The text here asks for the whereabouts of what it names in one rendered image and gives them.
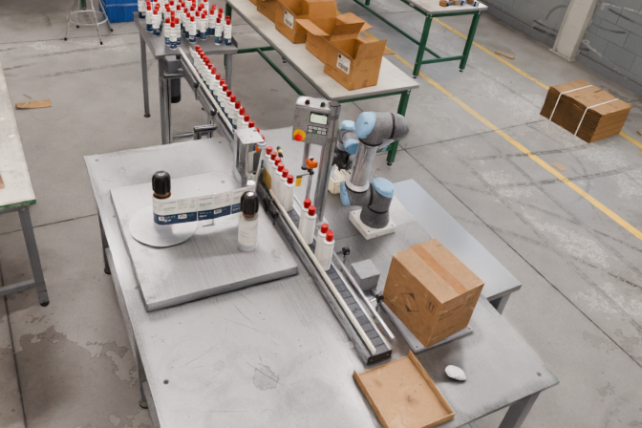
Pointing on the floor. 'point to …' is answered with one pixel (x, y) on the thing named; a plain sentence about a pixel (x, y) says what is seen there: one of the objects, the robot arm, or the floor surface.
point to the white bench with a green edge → (18, 192)
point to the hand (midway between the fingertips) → (336, 176)
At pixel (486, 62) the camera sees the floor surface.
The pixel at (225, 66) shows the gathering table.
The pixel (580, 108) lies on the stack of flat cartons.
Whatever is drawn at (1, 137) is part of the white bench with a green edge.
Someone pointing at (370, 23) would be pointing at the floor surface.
